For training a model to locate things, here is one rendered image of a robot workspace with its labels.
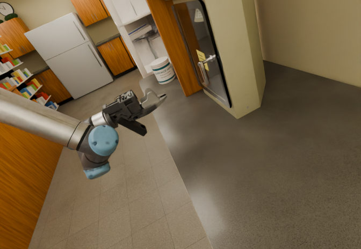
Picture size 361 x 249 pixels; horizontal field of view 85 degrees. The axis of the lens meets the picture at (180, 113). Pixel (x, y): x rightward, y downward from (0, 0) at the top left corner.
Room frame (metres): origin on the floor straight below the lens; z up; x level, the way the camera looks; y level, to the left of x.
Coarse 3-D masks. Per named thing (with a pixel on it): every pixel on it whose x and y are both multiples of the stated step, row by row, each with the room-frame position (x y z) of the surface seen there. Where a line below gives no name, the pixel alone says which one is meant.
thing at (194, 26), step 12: (180, 12) 0.84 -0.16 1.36; (192, 12) 0.71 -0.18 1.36; (204, 12) 0.62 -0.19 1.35; (180, 24) 0.89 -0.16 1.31; (192, 24) 0.75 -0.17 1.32; (204, 24) 0.64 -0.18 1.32; (192, 36) 0.79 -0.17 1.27; (204, 36) 0.67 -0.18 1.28; (192, 48) 0.84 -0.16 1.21; (204, 48) 0.70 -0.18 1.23; (192, 60) 0.90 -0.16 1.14; (216, 60) 0.62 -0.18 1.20; (216, 72) 0.65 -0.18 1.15; (204, 84) 0.84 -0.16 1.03; (216, 84) 0.69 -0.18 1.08; (216, 96) 0.73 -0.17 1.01; (228, 96) 0.62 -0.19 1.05
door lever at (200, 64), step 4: (204, 60) 0.66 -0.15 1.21; (208, 60) 0.66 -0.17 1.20; (212, 60) 0.65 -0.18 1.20; (200, 64) 0.65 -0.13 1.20; (200, 68) 0.65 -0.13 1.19; (204, 68) 0.65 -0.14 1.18; (204, 72) 0.65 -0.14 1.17; (204, 76) 0.65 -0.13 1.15; (204, 80) 0.66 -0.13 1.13; (208, 80) 0.65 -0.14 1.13
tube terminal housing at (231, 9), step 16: (176, 0) 0.88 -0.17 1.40; (192, 0) 0.71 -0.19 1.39; (208, 0) 0.61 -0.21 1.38; (224, 0) 0.62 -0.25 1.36; (240, 0) 0.62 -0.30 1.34; (208, 16) 0.62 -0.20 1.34; (224, 16) 0.62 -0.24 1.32; (240, 16) 0.62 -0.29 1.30; (224, 32) 0.62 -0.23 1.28; (240, 32) 0.62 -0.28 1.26; (256, 32) 0.74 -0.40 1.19; (224, 48) 0.61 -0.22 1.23; (240, 48) 0.62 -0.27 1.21; (256, 48) 0.70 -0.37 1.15; (224, 64) 0.61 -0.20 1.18; (240, 64) 0.62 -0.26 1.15; (256, 64) 0.67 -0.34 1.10; (240, 80) 0.62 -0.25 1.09; (256, 80) 0.63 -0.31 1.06; (240, 96) 0.62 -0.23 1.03; (256, 96) 0.62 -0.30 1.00; (240, 112) 0.61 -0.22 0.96
